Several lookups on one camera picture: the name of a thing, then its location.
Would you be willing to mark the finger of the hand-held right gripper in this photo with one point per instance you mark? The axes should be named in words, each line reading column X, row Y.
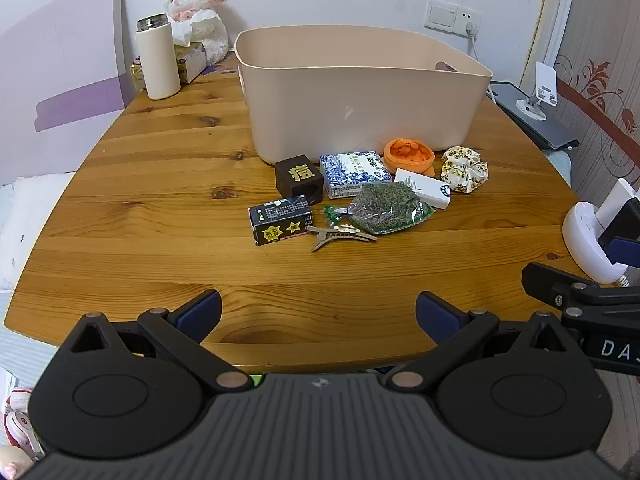
column 627, row 250
column 555, row 285

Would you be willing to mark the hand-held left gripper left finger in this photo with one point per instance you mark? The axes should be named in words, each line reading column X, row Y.
column 202, row 310

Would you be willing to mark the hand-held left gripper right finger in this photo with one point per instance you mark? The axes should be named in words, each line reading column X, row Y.
column 435, row 310

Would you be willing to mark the white round base device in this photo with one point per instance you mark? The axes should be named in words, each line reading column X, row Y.
column 585, row 240

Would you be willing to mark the white cylinder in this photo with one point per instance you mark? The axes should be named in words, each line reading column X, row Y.
column 615, row 202

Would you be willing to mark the clear bag of green tea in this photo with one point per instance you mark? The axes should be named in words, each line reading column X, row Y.
column 387, row 207

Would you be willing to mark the black yellow carton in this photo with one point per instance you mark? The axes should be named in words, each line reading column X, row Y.
column 280, row 220

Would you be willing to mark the metal hair clip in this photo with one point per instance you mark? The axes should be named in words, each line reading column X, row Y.
column 340, row 234

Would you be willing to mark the small white box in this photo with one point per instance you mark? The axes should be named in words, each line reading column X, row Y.
column 425, row 187

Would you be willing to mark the green candy wrapper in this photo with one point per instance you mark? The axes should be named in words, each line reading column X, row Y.
column 332, row 215

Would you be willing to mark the floral cream scrunchie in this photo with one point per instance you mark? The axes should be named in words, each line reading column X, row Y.
column 464, row 170

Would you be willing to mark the grey laptop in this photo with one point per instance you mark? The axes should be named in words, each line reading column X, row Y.
column 540, row 127

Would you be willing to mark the blue white patterned box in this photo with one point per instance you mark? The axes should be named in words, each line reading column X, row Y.
column 355, row 172

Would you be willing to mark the dark wooden cube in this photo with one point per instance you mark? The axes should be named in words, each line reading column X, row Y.
column 297, row 180

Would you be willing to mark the white phone stand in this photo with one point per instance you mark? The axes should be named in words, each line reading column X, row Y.
column 545, row 82

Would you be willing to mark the red white headphones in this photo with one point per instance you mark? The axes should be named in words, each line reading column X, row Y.
column 17, row 420

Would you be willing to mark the beige plastic storage basket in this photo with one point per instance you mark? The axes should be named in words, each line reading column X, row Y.
column 350, row 100

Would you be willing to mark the white door trim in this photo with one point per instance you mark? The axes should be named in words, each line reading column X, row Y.
column 560, row 20

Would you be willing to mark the small patterned yellow box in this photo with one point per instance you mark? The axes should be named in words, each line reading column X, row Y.
column 137, row 75

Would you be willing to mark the tissue box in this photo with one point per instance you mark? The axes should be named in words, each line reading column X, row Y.
column 192, row 62

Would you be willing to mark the white thermos bottle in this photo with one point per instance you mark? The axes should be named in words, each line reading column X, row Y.
column 157, row 60

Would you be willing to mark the white plush sheep toy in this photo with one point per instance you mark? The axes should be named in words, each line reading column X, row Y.
column 200, row 0

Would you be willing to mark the white wall socket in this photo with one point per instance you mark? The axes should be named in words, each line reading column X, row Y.
column 470, row 15

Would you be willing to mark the white wall switch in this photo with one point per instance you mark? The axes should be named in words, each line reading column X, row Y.
column 441, row 16

